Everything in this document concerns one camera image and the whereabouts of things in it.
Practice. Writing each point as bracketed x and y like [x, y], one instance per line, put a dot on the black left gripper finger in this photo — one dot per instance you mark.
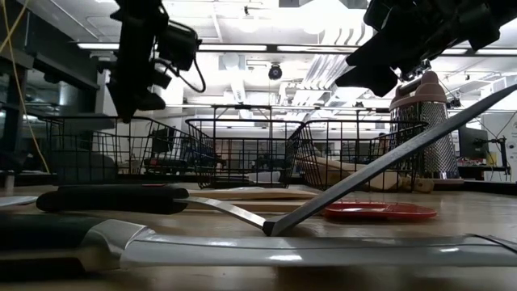
[121, 103]
[150, 103]

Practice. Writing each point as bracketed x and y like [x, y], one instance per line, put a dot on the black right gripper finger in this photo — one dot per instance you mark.
[383, 52]
[371, 78]

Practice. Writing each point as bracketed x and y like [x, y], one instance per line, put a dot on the black turner with steel neck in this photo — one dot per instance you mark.
[113, 199]

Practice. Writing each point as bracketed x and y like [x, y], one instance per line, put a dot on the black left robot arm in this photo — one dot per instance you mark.
[139, 8]

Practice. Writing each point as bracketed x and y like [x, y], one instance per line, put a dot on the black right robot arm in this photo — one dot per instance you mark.
[505, 20]

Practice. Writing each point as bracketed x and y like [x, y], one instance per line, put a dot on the black ceiling track light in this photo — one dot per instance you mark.
[420, 69]

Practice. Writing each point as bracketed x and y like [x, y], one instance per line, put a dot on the pink steel box grater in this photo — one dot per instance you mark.
[420, 91]

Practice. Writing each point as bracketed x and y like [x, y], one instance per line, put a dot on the person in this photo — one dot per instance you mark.
[381, 143]

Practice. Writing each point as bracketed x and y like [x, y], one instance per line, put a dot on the overhead light bar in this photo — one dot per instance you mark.
[242, 47]

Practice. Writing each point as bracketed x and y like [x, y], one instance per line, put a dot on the black computer monitor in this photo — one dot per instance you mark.
[472, 141]

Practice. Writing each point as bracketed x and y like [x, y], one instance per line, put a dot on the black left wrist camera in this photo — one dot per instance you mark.
[179, 44]

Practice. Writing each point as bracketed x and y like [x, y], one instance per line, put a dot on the black ceiling dome camera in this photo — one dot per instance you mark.
[275, 72]

